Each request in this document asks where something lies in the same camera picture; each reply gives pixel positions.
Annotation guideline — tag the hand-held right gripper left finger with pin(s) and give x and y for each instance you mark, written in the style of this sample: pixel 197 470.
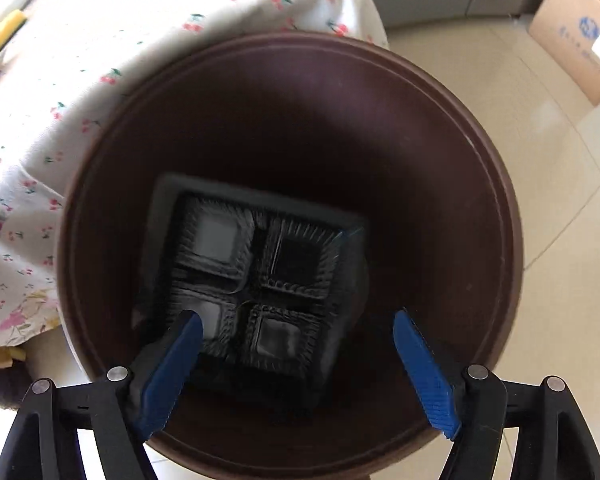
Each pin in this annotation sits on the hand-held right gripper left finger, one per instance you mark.
pixel 172 375

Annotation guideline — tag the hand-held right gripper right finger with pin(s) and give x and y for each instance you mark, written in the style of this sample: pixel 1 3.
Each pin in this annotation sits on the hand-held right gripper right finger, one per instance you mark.
pixel 425 375

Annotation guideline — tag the black plastic compartment tray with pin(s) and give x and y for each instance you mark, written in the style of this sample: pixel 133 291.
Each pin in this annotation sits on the black plastic compartment tray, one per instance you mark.
pixel 285 255

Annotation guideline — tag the brown round plastic bin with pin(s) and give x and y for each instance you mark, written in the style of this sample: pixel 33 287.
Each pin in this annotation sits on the brown round plastic bin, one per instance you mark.
pixel 305 135

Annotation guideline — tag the floral cloth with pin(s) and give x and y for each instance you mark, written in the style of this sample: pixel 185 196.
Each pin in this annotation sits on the floral cloth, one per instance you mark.
pixel 15 320

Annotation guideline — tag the cherry print tablecloth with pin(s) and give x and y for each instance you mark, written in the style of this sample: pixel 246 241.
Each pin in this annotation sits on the cherry print tablecloth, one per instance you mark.
pixel 105 35

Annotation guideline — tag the cardboard box with blue print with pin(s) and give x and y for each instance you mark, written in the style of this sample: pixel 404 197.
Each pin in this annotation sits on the cardboard box with blue print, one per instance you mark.
pixel 560 25

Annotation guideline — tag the yellow and green sponge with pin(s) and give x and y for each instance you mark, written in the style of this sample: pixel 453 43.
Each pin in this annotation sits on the yellow and green sponge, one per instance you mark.
pixel 2 35

